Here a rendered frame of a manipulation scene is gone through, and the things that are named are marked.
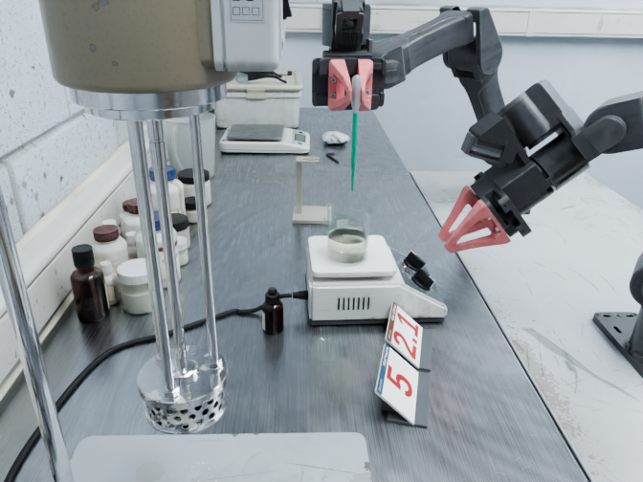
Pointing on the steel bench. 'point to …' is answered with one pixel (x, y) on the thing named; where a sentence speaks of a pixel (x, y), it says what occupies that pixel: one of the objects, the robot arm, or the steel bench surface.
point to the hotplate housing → (365, 299)
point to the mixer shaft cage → (215, 380)
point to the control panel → (411, 276)
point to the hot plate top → (379, 254)
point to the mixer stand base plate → (223, 458)
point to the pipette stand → (306, 214)
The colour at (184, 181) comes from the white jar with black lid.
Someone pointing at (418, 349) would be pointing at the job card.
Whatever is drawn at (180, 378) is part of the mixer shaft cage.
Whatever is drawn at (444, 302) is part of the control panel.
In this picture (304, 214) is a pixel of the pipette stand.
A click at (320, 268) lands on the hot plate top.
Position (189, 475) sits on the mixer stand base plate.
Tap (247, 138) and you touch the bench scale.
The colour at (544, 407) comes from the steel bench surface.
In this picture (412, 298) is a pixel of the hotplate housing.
